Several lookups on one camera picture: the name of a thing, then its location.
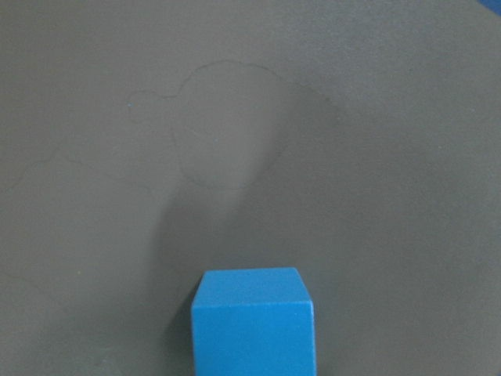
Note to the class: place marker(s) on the blue block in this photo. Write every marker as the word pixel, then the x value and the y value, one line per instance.
pixel 253 322

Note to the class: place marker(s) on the brown paper table cover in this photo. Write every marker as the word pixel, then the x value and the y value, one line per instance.
pixel 145 142

